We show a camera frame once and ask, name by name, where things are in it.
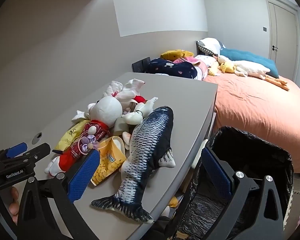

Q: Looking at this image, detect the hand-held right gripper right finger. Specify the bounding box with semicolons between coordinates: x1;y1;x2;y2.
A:
201;147;295;240

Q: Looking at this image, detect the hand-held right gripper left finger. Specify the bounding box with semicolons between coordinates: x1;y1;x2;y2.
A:
16;149;102;240

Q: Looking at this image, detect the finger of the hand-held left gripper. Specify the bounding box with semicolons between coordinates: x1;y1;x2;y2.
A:
20;142;52;166
4;142;28;158

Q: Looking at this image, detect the yellow corn snack bag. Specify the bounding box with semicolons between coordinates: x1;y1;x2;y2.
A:
91;136;127;187

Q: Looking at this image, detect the trash bin black bag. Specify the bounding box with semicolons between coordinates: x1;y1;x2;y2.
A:
165;126;294;240

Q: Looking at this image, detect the rabbit doll red plaid dress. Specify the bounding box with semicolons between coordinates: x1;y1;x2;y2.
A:
44;96;124;179

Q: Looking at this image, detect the blue fish plush toy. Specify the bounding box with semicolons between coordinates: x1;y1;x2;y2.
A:
91;106;176;224

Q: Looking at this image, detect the person's left hand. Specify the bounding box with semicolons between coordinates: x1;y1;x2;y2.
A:
9;186;21;225

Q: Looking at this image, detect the yellow flat packet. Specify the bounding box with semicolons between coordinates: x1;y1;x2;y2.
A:
52;119;90;153

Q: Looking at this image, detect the bed with orange sheet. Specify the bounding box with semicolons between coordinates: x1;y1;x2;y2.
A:
196;40;300;176

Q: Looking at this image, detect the white plush doll black collar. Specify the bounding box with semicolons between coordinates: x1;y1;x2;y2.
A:
114;97;158;150

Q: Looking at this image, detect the grey desk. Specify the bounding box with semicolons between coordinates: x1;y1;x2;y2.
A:
0;72;219;240

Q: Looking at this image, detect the white knitted plush toy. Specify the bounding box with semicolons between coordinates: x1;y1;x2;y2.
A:
104;81;135;100

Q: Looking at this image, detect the white sock red pompom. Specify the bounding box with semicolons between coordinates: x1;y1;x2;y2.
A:
122;79;158;105

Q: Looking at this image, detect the pink blanket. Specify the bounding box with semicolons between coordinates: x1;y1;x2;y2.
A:
174;56;208;81

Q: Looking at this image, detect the small yellow plush toy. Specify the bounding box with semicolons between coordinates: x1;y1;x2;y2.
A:
207;62;220;77

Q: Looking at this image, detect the yellow duck plush toy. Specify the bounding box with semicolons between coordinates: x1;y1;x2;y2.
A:
219;61;236;74

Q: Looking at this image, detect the white goose plush toy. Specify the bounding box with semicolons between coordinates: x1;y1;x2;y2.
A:
214;55;290;92

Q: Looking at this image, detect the navy printed blanket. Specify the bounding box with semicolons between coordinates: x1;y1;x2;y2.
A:
148;58;198;80

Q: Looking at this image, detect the white dotted pillow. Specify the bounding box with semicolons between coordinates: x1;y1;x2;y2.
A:
194;54;217;68

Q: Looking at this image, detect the blue cushion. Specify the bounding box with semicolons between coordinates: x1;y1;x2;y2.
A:
219;48;280;78

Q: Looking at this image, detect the mustard yellow cushion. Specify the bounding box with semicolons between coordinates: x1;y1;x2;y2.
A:
160;49;194;61

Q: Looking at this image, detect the white checkered pillow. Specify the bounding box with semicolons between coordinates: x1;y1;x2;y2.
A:
197;37;225;55

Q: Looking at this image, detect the beige door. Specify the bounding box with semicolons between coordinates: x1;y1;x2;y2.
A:
266;0;300;85

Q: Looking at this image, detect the desk cable grommet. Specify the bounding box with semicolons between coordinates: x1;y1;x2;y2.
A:
31;132;44;144

